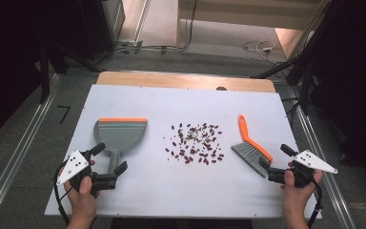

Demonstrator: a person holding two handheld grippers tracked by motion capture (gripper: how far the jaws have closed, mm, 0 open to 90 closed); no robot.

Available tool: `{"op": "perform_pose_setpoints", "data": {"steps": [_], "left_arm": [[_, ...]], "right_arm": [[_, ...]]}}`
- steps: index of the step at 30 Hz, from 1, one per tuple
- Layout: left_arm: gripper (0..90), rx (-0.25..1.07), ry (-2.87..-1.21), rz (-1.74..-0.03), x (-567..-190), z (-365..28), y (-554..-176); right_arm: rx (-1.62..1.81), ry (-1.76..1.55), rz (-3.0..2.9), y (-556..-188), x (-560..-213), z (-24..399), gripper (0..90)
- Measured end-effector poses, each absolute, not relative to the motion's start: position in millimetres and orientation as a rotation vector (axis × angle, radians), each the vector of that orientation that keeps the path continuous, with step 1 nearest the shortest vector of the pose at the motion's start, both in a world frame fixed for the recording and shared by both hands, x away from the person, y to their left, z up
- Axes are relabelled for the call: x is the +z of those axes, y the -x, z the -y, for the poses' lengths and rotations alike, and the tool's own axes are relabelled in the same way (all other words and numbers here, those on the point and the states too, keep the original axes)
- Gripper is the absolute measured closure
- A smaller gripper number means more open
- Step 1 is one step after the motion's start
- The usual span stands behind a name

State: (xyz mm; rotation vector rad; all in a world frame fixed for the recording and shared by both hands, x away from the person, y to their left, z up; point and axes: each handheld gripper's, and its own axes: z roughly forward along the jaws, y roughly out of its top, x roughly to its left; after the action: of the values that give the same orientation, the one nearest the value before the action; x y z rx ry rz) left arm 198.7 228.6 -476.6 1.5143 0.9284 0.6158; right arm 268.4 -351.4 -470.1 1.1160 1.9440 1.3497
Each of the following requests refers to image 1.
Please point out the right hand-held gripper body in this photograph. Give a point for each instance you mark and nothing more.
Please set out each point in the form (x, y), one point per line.
(311, 160)

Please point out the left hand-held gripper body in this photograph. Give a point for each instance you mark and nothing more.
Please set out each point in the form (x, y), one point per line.
(73, 165)

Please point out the orange brush with grey bristles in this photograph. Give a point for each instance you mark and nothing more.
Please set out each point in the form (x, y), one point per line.
(251, 143)

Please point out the grey dustpan with orange edge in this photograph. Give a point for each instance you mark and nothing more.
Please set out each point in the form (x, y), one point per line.
(120, 135)

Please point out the group of red beans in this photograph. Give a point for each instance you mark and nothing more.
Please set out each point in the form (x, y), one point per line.
(194, 144)

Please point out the person's left hand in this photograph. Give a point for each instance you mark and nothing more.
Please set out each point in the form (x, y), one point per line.
(82, 200)

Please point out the person's right hand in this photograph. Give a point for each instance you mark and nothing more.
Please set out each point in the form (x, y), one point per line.
(295, 197)

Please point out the white board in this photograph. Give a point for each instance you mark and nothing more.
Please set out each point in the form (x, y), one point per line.
(171, 184)

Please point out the black stand leg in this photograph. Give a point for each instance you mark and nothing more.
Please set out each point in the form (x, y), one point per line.
(305, 89)
(44, 76)

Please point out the black curtain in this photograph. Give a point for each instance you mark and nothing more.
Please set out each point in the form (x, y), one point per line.
(19, 47)
(355, 79)

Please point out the wooden table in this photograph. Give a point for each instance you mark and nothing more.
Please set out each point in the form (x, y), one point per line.
(171, 80)

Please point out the grey power strip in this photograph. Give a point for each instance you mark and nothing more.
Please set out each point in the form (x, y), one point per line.
(129, 44)

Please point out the beige wooden platform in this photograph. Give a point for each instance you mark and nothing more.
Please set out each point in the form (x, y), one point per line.
(251, 14)

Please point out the metal floor rail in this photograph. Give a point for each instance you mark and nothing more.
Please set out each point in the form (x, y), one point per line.
(19, 149)
(327, 178)

